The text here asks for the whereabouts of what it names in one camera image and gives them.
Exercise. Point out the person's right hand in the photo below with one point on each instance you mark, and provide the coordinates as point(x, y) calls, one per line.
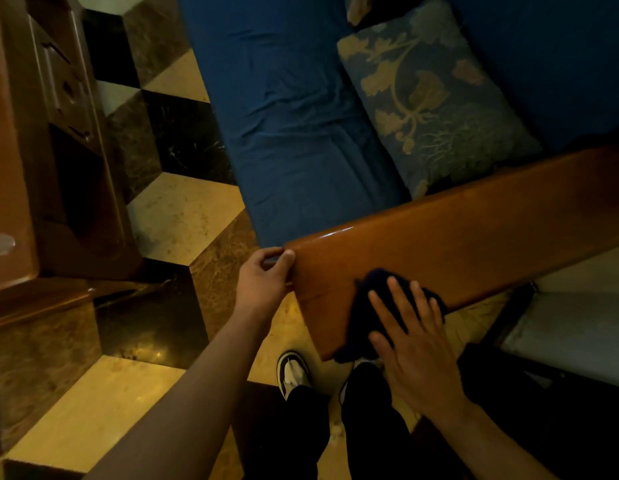
point(419, 364)

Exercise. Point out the person's sneaker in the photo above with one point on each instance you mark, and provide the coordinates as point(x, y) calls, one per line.
point(364, 363)
point(292, 372)

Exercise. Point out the dark blue cleaning cloth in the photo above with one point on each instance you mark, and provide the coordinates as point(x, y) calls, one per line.
point(362, 319)

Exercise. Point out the person's left hand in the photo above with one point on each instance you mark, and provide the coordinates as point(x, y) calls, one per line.
point(262, 289)

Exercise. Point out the person's left sneaker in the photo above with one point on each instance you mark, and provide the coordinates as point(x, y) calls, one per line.
point(292, 372)

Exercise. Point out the wooden sofa armrest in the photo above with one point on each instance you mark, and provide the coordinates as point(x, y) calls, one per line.
point(464, 234)

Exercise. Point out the blue sofa back cushion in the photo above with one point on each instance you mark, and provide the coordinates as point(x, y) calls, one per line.
point(564, 59)

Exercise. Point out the person's left forearm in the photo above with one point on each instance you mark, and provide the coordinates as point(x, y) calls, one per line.
point(179, 419)

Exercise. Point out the brown wooden table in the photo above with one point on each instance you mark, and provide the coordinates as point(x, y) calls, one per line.
point(9, 144)

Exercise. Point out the floral throw pillow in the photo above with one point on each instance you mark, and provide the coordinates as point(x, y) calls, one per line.
point(439, 119)

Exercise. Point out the person's right sneaker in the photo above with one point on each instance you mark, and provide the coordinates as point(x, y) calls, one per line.
point(364, 363)

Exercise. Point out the clear drinking glass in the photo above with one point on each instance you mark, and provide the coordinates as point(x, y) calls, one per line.
point(0, 243)

